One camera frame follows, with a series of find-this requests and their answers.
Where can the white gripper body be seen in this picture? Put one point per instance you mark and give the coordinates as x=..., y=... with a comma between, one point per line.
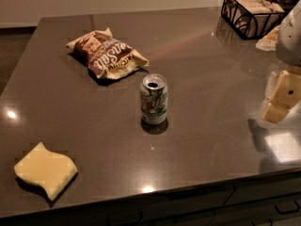
x=290, y=37

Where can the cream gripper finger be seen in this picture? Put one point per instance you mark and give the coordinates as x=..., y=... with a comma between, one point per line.
x=283, y=92

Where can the green white 7up can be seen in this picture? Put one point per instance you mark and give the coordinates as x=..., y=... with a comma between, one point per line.
x=153, y=98

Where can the yellow wavy sponge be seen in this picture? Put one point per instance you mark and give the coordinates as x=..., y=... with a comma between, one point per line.
x=46, y=169

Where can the white napkin packet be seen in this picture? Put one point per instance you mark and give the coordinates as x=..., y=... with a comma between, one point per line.
x=269, y=41

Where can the brown chip bag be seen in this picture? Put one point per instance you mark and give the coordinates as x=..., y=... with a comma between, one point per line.
x=105, y=56

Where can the black wire basket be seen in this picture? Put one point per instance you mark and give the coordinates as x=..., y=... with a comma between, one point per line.
x=252, y=19

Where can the dark cabinet drawer handle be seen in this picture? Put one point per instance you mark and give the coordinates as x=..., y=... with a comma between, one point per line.
x=287, y=208

